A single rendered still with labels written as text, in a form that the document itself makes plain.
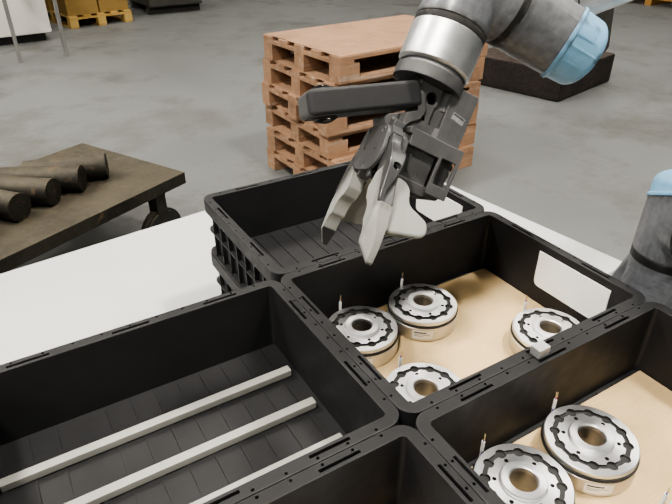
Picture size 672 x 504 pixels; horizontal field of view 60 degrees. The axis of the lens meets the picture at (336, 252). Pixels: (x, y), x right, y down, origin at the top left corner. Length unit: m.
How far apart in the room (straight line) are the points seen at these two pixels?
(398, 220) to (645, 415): 0.44
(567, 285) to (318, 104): 0.51
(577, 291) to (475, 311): 0.15
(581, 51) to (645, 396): 0.45
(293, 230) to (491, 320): 0.43
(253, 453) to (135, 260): 0.73
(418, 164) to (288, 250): 0.52
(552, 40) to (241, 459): 0.56
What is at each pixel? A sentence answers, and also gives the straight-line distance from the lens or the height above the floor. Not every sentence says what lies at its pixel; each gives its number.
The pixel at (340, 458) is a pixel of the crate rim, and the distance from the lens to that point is 0.58.
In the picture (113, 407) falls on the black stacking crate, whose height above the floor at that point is 0.83.
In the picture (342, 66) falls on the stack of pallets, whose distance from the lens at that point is 2.81.
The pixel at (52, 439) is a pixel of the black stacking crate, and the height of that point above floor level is 0.83.
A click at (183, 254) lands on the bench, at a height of 0.70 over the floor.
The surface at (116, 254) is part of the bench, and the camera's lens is 1.38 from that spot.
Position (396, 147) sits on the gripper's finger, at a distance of 0.54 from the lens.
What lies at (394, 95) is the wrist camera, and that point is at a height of 1.22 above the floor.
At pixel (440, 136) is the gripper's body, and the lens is 0.60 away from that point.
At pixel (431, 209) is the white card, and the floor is 0.88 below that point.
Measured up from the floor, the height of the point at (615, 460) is 0.86.
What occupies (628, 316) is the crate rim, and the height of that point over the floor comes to 0.93.
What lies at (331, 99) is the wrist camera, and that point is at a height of 1.22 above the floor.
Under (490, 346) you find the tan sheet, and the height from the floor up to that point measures 0.83.
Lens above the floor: 1.38
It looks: 31 degrees down
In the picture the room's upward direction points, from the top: straight up
